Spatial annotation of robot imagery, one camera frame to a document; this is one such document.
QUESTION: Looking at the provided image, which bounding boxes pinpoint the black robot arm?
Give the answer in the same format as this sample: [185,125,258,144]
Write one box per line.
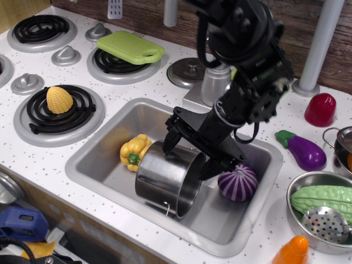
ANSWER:
[162,1,294,180]

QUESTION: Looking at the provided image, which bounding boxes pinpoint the red toy pepper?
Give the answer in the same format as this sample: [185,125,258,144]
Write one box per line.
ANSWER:
[304,93,337,127]

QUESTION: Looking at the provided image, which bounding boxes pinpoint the silver stove knob front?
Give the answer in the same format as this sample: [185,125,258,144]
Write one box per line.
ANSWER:
[10,73,44,96]

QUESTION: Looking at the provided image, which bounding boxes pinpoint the steel perforated skimmer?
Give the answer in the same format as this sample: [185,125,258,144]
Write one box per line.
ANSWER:
[301,206,351,244]

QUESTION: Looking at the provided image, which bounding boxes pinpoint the black burner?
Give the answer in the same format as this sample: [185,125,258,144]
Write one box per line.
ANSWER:
[7,15,77,53]
[14,85,105,147]
[87,48,161,85]

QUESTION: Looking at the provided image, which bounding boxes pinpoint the back left black burner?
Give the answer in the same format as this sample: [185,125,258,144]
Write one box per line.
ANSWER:
[7,15,77,53]

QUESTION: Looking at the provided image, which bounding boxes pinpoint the small steel pot right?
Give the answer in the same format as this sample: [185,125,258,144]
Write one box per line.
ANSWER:
[322,126,351,179]

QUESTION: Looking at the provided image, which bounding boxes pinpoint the stainless steel pot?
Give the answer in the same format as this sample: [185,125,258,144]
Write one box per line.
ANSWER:
[135,140,206,219]

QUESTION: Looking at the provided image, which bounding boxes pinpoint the silver stove knob middle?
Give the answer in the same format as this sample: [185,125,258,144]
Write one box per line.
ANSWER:
[51,46,81,67]

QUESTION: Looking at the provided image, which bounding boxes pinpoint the far left burner edge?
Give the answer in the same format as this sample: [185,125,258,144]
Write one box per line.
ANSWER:
[0,54,14,88]

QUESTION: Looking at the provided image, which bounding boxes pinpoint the orange toy carrot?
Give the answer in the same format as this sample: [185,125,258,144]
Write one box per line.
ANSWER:
[272,236,309,264]

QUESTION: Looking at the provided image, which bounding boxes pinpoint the yellow toy bell pepper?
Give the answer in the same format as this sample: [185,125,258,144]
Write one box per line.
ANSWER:
[119,134,152,172]

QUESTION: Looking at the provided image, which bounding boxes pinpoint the grey vertical pole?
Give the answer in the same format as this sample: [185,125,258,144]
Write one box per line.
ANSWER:
[291,0,344,97]

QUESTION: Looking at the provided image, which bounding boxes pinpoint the steel pot lid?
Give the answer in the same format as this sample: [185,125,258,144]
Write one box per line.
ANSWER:
[167,58,206,89]

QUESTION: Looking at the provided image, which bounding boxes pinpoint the blue tool handle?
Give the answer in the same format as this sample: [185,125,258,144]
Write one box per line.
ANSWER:
[1,206,49,242]

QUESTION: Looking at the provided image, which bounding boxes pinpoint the white slotted spatula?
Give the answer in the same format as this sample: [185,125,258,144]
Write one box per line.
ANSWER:
[107,0,123,20]

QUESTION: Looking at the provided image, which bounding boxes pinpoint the yellow toy corn cob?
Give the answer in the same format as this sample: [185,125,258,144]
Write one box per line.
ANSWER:
[46,86,73,114]

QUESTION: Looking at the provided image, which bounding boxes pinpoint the green cutting board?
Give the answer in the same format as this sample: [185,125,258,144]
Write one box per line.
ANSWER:
[97,31,164,65]

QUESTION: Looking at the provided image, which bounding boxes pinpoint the purple striped toy onion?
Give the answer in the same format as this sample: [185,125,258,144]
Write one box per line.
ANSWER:
[218,164,258,202]

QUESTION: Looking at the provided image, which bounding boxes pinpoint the back right black burner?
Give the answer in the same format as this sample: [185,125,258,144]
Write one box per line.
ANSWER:
[87,48,161,85]

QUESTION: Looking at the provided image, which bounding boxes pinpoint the purple toy eggplant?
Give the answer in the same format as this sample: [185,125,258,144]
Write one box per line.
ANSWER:
[275,130,327,172]

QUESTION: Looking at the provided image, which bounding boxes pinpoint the silver stove knob back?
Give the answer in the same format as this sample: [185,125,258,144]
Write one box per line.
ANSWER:
[85,23,112,42]

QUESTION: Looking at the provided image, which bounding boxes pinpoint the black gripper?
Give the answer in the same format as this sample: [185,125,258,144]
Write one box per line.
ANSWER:
[162,102,246,181]

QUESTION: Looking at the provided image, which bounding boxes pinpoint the green toy bitter gourd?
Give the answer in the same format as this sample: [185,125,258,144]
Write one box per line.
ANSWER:
[290,185,351,225]

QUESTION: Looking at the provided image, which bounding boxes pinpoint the silver toy faucet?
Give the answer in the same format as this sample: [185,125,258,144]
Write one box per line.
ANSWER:
[163,0,234,114]

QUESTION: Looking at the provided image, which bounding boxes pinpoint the front right black burner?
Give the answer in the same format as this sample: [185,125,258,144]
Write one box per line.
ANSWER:
[14,85,105,147]

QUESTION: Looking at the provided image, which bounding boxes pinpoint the silver stove knob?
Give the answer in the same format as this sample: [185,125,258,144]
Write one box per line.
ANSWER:
[10,73,44,96]
[85,23,112,42]
[51,46,81,67]

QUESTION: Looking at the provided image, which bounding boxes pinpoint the steel bowl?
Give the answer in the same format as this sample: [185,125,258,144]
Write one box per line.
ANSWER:
[286,171,351,255]

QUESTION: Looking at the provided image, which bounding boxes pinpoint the stainless steel sink basin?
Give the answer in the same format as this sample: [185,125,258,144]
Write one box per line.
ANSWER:
[65,98,283,257]

